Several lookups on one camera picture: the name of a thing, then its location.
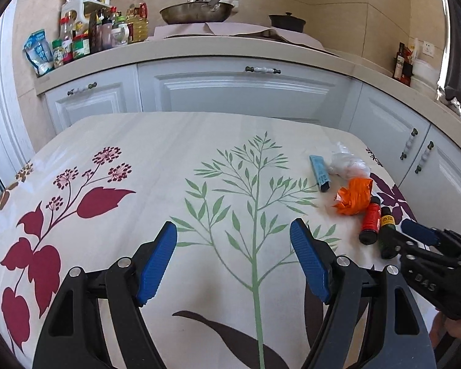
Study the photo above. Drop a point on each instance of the white spice rack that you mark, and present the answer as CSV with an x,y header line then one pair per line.
x,y
77,9

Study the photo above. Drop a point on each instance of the floral tablecloth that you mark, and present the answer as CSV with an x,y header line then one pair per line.
x,y
157,169

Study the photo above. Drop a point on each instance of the person's right hand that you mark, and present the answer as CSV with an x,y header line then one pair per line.
x,y
459,329

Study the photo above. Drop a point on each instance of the pale stove cover cloth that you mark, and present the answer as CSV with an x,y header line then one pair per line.
x,y
234,30

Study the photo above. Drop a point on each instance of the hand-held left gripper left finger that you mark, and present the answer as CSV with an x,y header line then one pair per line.
x,y
155,265

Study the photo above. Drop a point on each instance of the small orange wrapper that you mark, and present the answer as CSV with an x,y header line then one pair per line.
x,y
353,198

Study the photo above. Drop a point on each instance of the small red bottle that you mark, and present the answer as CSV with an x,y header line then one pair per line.
x,y
370,219

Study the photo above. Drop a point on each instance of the teal tube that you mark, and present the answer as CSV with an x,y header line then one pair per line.
x,y
319,173

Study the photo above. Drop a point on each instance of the dark glass bottle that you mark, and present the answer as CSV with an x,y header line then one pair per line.
x,y
399,63

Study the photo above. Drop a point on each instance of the white wall socket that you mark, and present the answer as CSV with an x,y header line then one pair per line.
x,y
428,49

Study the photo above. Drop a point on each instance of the wide white cabinet front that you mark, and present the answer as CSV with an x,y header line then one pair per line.
x,y
234,92

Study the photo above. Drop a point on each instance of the clear plastic bag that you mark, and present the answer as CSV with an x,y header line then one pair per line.
x,y
347,165

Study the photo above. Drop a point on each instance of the white lidded container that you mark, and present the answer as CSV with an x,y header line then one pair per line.
x,y
424,75

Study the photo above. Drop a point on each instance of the white cabinet door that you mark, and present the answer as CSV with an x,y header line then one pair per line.
x,y
380,123
449,184
96,107

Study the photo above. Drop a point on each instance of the black lidded pot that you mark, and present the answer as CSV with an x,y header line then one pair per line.
x,y
288,23

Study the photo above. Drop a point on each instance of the blue white packet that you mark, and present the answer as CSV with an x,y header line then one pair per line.
x,y
38,52

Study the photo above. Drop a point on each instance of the red packet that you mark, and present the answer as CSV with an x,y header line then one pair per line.
x,y
409,65

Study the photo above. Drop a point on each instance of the group of condiment bottles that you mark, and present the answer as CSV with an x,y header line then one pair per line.
x,y
136,23

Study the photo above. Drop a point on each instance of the white door frame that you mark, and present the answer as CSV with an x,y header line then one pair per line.
x,y
4,103

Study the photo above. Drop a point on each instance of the beige kitchen countertop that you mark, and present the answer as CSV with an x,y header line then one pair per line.
x,y
215,50

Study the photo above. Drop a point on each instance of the steel wok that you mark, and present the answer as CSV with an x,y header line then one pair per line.
x,y
196,13

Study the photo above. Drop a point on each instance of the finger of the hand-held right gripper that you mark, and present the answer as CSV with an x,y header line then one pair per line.
x,y
401,244
420,232

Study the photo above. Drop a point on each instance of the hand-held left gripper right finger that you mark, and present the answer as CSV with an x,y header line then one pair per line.
x,y
311,261

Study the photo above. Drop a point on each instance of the small black yellow-label bottle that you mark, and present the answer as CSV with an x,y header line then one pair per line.
x,y
387,225

